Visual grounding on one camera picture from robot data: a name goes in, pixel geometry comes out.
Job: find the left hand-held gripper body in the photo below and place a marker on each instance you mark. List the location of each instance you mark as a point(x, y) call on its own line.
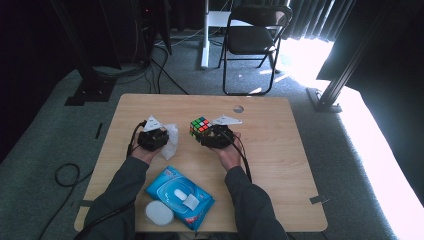
point(152, 138)

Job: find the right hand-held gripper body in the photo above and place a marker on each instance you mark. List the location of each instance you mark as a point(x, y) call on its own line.
point(220, 136)

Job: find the multicoloured puzzle cube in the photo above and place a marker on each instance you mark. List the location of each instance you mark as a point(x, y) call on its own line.
point(199, 127)

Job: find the white wet wipe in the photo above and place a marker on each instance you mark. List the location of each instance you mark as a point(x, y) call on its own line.
point(180, 194)
point(170, 143)

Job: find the blue wet wipe packet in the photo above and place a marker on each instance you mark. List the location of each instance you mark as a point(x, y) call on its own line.
point(165, 195)

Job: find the person's left hand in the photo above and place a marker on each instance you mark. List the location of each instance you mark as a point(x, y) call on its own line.
point(145, 155)

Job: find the person's right hand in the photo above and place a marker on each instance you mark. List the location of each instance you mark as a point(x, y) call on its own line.
point(230, 156)

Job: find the black tape strip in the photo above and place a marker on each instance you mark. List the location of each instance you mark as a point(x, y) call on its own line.
point(99, 130)

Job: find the white round lid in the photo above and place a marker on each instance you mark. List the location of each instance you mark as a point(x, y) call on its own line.
point(159, 213)

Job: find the black metal stand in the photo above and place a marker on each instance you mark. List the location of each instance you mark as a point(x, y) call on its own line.
point(90, 86)
point(328, 96)

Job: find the grey tape piece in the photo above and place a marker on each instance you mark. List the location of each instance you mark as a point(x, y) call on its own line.
point(318, 199)
point(86, 203)

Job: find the white desk leg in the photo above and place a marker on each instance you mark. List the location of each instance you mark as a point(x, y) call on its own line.
point(205, 40)

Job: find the black folding chair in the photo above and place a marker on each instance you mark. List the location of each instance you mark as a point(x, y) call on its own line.
point(250, 39)

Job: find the dark equipment tower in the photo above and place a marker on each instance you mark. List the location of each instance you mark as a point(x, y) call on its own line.
point(150, 26)

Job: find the dark curtain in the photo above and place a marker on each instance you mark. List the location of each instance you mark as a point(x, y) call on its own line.
point(310, 18)

